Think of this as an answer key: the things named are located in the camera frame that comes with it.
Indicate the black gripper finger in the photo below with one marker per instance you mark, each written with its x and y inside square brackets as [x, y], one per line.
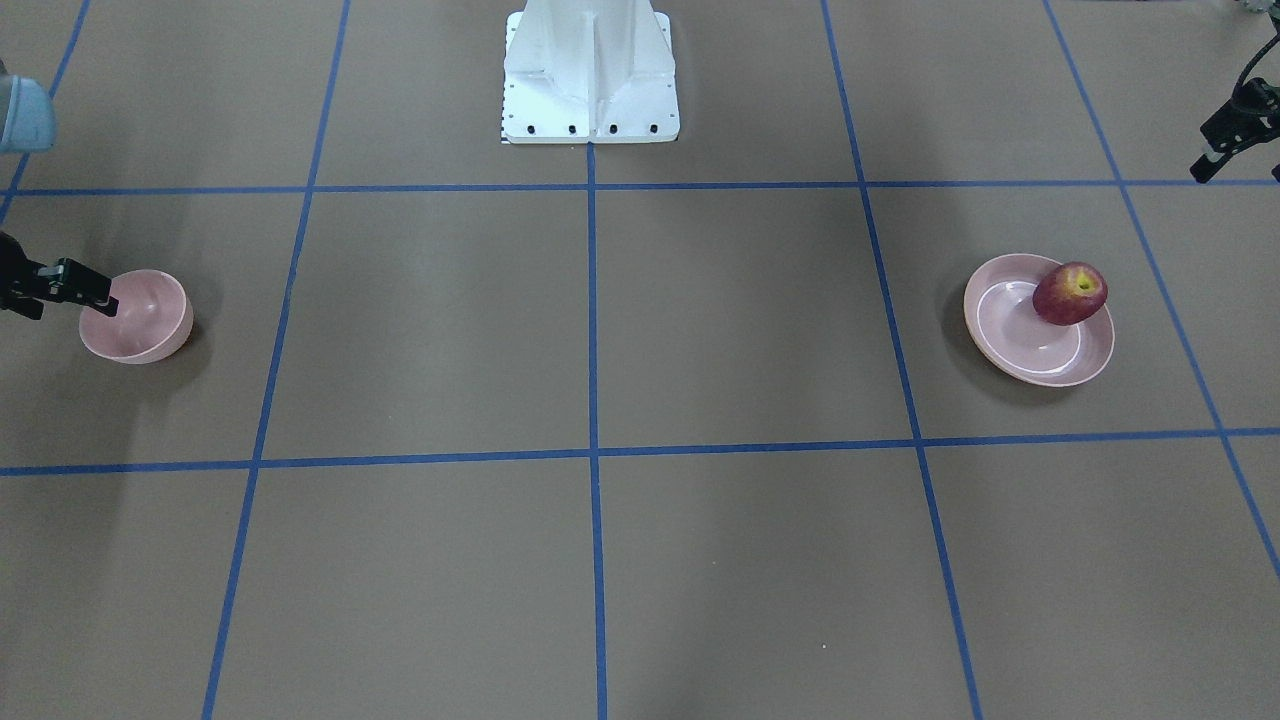
[102, 303]
[75, 276]

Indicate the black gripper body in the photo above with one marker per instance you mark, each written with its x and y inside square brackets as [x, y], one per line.
[14, 277]

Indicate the pink bowl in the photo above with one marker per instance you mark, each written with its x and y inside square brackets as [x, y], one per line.
[154, 318]

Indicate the red yellow apple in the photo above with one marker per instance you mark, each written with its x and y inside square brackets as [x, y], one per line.
[1070, 294]

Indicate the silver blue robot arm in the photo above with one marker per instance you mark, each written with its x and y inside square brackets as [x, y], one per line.
[29, 125]

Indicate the pink plate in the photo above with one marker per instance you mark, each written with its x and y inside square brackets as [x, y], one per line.
[999, 314]

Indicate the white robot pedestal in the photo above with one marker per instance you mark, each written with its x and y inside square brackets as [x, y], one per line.
[589, 72]

